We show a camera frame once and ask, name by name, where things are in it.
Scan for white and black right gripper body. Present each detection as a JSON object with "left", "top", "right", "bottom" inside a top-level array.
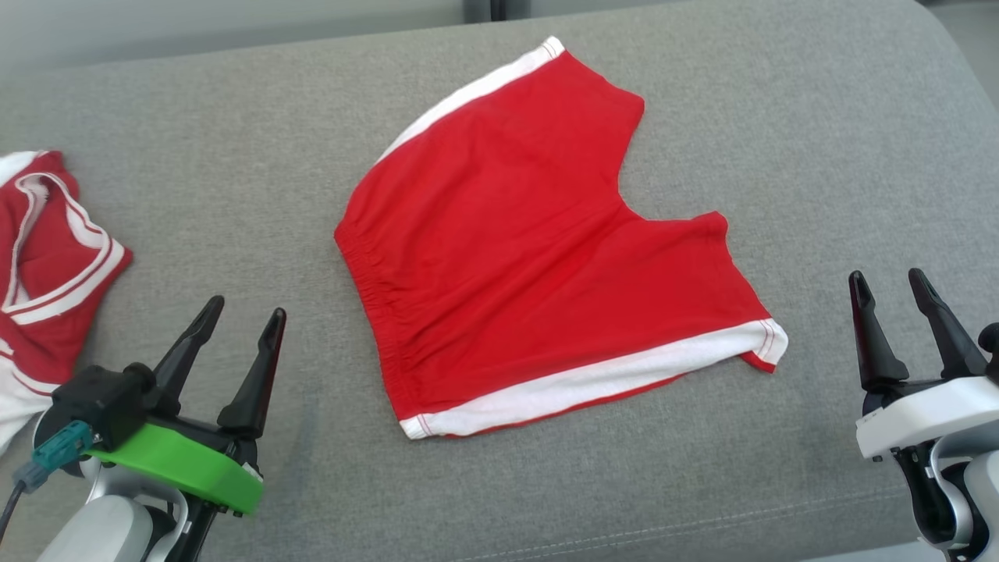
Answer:
[{"left": 855, "top": 375, "right": 999, "bottom": 461}]

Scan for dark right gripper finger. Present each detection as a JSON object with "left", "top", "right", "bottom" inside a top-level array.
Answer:
[
  {"left": 848, "top": 269, "right": 911, "bottom": 393},
  {"left": 908, "top": 268, "right": 989, "bottom": 382}
]

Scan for red and white shirt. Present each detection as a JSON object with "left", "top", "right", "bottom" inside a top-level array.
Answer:
[{"left": 0, "top": 150, "right": 133, "bottom": 454}]

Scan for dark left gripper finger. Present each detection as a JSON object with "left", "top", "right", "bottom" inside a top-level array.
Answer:
[
  {"left": 144, "top": 295, "right": 226, "bottom": 416},
  {"left": 217, "top": 307, "right": 288, "bottom": 440}
]

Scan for red shorts with white trim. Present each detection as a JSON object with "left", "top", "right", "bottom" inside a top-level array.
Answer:
[{"left": 334, "top": 36, "right": 789, "bottom": 440}]

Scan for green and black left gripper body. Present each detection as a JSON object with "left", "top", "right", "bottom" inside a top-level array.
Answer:
[{"left": 82, "top": 421, "right": 265, "bottom": 517}]

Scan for grey fabric sofa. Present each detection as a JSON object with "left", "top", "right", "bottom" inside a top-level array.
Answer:
[{"left": 0, "top": 0, "right": 999, "bottom": 562}]

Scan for dark vertical wall post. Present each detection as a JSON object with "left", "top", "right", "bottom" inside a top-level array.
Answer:
[{"left": 464, "top": 0, "right": 531, "bottom": 23}]

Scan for black cable with teal connector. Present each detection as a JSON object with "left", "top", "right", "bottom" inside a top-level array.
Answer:
[{"left": 0, "top": 420, "right": 94, "bottom": 547}]

